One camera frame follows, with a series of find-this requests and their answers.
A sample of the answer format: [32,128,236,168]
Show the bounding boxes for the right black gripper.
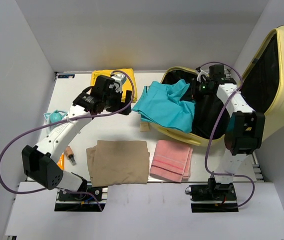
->
[181,78,214,102]

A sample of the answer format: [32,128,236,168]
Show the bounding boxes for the yellow garment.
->
[90,68,137,103]

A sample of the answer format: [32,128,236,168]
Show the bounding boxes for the beige cosmetic tube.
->
[140,121,150,132]

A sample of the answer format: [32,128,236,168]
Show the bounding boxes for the teal garment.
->
[133,79,195,134]

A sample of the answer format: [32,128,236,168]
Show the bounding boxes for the beige garment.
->
[86,140,150,187]

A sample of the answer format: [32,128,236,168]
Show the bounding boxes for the pink striped towel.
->
[150,140,193,183]

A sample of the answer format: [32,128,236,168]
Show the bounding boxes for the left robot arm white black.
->
[21,70,135,200]

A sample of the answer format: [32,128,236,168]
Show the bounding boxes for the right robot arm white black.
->
[192,62,265,200]

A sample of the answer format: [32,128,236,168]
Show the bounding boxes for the teal cat-ear headphones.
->
[43,110,67,124]

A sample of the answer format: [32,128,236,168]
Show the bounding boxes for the pale yellow suitcase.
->
[138,24,284,148]

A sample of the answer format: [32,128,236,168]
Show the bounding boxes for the small beige bottle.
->
[64,146,76,166]

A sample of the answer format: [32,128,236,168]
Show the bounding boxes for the orange tube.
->
[57,153,64,170]

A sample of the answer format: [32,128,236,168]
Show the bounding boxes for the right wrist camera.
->
[197,70,209,83]

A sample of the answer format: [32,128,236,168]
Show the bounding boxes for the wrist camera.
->
[197,70,209,83]
[109,73,127,93]

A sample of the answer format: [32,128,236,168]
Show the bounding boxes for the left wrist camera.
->
[109,73,127,93]

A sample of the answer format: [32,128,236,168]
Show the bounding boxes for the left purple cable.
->
[0,70,135,212]

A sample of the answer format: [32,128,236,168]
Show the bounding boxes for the purple cable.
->
[198,61,255,208]
[0,70,135,212]

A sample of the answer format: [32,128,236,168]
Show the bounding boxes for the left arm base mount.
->
[54,183,108,213]

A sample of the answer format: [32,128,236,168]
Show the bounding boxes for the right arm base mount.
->
[185,183,239,213]

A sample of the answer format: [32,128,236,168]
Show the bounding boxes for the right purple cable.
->
[198,61,255,208]

